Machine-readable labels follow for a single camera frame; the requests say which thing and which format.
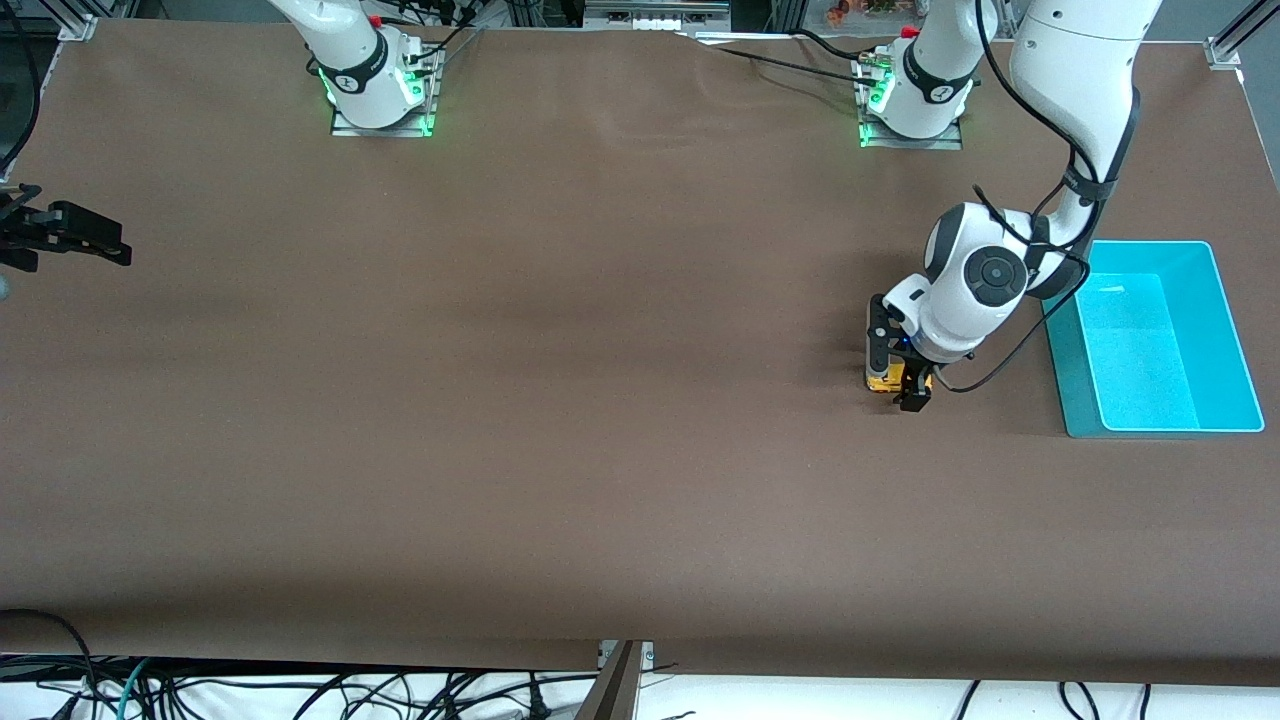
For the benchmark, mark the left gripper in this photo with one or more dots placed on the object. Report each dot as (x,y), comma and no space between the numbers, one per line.
(917,379)

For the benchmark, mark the yellow beetle toy car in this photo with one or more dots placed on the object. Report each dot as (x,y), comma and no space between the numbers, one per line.
(882,382)

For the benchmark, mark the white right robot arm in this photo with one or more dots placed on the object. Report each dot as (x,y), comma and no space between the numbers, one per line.
(350,60)

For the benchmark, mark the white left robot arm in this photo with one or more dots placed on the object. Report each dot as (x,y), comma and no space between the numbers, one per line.
(1070,70)

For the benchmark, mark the teal plastic bin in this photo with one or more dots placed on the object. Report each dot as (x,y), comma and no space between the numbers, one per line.
(1150,350)

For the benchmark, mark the brown table cover sheet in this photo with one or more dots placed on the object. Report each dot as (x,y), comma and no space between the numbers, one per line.
(640,400)

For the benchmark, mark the small orange object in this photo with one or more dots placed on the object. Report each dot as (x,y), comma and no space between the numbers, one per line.
(838,12)

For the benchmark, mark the grey support beam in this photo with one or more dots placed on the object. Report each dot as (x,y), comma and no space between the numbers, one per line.
(615,690)

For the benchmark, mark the grey socket strip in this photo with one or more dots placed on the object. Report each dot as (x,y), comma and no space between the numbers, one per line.
(655,22)

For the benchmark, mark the aluminium frame corner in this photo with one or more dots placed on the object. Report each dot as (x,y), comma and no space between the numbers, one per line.
(1222,50)
(78,25)

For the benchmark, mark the small metal bracket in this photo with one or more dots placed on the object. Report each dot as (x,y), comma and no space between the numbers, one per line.
(648,655)

